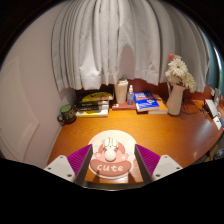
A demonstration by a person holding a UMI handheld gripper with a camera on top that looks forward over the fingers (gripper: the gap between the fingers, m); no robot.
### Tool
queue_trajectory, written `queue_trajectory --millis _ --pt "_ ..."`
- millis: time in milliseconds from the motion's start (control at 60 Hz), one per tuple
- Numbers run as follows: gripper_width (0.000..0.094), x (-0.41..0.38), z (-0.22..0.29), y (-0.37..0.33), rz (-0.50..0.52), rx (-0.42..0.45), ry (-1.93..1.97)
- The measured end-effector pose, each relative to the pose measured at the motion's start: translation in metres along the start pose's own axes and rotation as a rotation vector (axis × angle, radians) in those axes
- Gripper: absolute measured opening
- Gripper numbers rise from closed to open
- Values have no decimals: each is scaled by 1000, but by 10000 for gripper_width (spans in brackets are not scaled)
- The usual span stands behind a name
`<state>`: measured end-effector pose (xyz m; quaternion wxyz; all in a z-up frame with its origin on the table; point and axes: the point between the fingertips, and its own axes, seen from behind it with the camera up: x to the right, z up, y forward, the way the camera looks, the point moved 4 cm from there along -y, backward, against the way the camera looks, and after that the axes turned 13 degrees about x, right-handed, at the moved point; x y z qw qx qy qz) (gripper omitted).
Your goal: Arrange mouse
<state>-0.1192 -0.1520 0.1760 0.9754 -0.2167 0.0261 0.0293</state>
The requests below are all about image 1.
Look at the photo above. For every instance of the white computer mouse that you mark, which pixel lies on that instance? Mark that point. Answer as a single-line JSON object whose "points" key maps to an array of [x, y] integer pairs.
{"points": [[110, 151]]}

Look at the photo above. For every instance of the black spine book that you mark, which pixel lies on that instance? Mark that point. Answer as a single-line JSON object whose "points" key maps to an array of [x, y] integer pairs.
{"points": [[91, 106]]}

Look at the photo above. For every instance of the orange cover book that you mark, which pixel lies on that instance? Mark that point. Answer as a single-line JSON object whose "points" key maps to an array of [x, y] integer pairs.
{"points": [[162, 104]]}

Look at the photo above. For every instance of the blue cover book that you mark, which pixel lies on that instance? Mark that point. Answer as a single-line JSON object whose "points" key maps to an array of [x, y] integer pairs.
{"points": [[146, 100]]}

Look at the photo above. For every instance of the pink cartoon mouse pad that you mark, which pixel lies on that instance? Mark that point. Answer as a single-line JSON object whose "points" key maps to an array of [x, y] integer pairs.
{"points": [[110, 168]]}

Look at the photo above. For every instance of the white flower bouquet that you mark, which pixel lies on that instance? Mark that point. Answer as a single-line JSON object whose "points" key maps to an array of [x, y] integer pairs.
{"points": [[178, 70]]}

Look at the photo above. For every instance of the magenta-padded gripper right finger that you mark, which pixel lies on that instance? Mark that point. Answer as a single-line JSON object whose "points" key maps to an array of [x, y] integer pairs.
{"points": [[166, 165]]}

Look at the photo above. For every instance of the white ceramic jug vase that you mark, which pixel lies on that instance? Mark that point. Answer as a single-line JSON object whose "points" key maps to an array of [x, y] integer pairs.
{"points": [[175, 100]]}

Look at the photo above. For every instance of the cream tumbler cup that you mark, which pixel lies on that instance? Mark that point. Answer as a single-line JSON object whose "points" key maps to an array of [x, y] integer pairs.
{"points": [[121, 91]]}

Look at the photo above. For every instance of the red notebook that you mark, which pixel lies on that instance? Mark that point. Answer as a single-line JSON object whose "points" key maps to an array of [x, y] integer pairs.
{"points": [[121, 106]]}

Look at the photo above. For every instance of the green mug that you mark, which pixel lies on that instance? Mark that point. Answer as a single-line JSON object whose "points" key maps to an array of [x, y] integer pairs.
{"points": [[67, 114]]}

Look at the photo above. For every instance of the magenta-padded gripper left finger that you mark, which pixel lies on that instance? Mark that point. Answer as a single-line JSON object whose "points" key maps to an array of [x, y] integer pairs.
{"points": [[56, 166]]}

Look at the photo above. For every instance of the white curtain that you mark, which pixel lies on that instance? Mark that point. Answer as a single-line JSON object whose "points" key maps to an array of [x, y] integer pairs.
{"points": [[126, 36]]}

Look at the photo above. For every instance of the window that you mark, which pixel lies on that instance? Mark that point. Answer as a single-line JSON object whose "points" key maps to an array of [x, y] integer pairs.
{"points": [[215, 66]]}

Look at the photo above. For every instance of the thick white book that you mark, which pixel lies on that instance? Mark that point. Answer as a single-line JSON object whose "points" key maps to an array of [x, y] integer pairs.
{"points": [[158, 112]]}

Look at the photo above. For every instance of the clear small spray bottle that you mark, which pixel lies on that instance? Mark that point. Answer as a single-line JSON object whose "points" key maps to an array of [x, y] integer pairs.
{"points": [[130, 96]]}

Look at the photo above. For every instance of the silver laptop on stand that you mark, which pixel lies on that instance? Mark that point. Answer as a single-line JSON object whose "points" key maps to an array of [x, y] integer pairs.
{"points": [[211, 107]]}

